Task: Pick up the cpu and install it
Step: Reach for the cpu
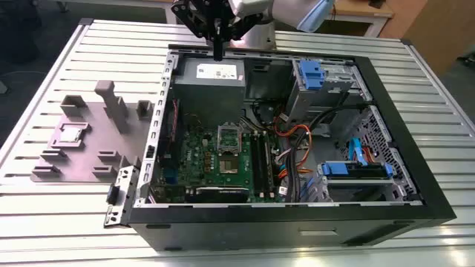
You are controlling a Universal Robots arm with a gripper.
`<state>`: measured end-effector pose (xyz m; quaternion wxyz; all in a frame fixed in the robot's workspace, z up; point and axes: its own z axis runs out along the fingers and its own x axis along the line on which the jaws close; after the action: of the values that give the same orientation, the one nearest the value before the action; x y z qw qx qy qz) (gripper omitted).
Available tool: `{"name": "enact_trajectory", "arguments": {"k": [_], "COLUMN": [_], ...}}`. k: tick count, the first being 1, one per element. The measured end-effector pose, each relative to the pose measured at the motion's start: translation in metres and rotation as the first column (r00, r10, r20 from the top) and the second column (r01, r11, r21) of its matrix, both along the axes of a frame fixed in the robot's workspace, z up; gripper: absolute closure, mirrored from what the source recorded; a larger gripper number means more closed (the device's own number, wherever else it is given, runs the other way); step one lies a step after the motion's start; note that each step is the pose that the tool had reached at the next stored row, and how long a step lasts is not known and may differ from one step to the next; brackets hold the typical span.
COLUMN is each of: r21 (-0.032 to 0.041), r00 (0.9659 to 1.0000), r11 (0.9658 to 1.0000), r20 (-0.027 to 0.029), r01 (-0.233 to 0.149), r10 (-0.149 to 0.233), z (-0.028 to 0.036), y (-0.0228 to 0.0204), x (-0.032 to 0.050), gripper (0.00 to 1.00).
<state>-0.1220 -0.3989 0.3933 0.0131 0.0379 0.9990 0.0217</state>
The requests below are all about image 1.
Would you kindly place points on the grey power supply unit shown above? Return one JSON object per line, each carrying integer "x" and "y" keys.
{"x": 206, "y": 94}

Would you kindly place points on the black PC case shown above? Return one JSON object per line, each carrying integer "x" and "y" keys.
{"x": 259, "y": 231}

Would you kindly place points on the dark blue video connector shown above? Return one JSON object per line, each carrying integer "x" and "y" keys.
{"x": 112, "y": 194}

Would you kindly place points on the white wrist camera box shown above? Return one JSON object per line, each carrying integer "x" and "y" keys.
{"x": 248, "y": 8}

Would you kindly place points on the metal expansion bracket cover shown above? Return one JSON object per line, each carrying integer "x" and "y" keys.
{"x": 128, "y": 178}

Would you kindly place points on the black chair base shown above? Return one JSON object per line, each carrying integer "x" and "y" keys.
{"x": 469, "y": 59}

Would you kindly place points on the hard disk in blue carrier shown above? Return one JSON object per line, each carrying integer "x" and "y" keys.
{"x": 335, "y": 169}

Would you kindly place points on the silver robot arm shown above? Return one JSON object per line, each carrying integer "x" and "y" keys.
{"x": 259, "y": 36}

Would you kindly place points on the blue plastic drive latch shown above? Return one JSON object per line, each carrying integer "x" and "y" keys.
{"x": 311, "y": 73}

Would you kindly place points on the green motherboard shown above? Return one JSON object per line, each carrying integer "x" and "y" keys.
{"x": 194, "y": 169}

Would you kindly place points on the black graphics card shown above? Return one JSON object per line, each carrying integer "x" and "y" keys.
{"x": 223, "y": 193}

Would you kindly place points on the grey parts rack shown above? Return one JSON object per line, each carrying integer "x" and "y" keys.
{"x": 78, "y": 167}

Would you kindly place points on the grey metal drive cage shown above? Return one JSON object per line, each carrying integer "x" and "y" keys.
{"x": 311, "y": 98}

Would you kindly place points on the small black box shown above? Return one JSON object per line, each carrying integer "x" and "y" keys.
{"x": 376, "y": 3}

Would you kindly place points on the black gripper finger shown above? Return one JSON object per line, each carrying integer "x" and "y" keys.
{"x": 248, "y": 26}
{"x": 180, "y": 12}

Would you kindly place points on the silver CPU chip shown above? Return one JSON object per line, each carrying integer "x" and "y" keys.
{"x": 70, "y": 135}

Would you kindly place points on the perforated metal disk cage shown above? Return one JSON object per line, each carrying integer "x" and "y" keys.
{"x": 375, "y": 130}

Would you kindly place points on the brown wooden cabinet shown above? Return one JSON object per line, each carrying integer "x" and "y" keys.
{"x": 437, "y": 27}

